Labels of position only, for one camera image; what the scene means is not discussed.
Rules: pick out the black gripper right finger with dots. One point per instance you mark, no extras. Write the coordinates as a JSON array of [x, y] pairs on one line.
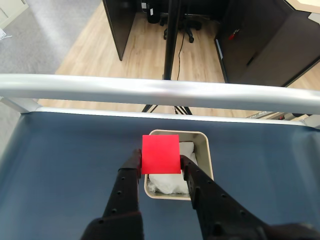
[[212, 205]]

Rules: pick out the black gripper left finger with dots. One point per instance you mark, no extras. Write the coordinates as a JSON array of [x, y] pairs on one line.
[[122, 195]]

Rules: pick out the red cube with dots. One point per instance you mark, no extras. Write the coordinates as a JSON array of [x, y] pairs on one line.
[[161, 155]]

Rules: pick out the square metal box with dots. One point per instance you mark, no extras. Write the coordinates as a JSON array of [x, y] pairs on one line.
[[203, 155]]

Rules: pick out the white tissue paper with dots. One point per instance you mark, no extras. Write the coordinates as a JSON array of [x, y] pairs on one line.
[[170, 183]]

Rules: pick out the dark table mat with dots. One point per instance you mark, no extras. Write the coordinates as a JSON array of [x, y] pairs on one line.
[[50, 162]]

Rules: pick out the grey labelled equipment base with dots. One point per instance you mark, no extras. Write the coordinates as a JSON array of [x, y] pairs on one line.
[[265, 114]]

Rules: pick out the black tripod stand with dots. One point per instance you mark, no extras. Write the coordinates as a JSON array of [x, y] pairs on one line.
[[171, 50]]

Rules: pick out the dark brown cabinet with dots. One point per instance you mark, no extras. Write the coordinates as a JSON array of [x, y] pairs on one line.
[[262, 50]]

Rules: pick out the small red tag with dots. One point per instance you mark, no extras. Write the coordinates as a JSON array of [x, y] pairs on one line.
[[233, 34]]

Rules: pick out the black waste bin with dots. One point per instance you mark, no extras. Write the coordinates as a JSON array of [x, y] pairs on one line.
[[153, 15]]

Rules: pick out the black office chair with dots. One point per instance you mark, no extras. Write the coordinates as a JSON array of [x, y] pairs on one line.
[[186, 23]]

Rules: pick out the white cabinet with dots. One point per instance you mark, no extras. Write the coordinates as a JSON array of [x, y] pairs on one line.
[[10, 12]]

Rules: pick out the light wooden desk top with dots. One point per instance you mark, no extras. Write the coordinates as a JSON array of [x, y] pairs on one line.
[[307, 3]]

